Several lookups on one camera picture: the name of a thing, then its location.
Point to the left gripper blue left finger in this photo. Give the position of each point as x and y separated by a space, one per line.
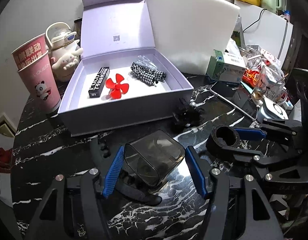
113 173

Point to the black white gingham scrunchie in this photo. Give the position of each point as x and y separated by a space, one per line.
147 75

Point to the black smartphone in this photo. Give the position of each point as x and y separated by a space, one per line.
237 95

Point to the white foam board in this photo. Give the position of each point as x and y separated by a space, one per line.
187 32

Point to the smoky transparent square box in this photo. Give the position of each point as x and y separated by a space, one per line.
153 157

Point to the clear plastic hair clip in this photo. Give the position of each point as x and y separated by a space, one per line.
145 62

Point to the white Cinnamoroll water bottle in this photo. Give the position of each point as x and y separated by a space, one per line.
63 50

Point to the clear glass mug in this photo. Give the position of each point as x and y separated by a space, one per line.
269 85

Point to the red fringed cloth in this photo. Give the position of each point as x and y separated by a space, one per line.
5 160

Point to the black tape roll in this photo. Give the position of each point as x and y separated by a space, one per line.
222 140

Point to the black lip gloss box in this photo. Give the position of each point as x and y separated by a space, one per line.
99 82

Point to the green kettle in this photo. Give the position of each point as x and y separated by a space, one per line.
272 5

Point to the white refrigerator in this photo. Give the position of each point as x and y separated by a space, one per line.
265 29

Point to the open lavender gift box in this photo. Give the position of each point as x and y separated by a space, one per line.
113 34

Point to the lower pink panda cup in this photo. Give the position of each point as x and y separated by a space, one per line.
39 80

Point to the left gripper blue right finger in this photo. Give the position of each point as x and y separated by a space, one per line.
199 171

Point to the white mini printer device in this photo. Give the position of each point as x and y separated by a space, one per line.
270 110

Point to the red propeller fan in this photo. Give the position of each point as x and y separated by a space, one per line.
117 88

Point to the upper pink paper cup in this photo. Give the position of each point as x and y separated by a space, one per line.
30 51

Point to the green white medicine box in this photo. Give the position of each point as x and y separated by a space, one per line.
226 67

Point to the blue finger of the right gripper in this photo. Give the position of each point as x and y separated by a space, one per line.
251 134

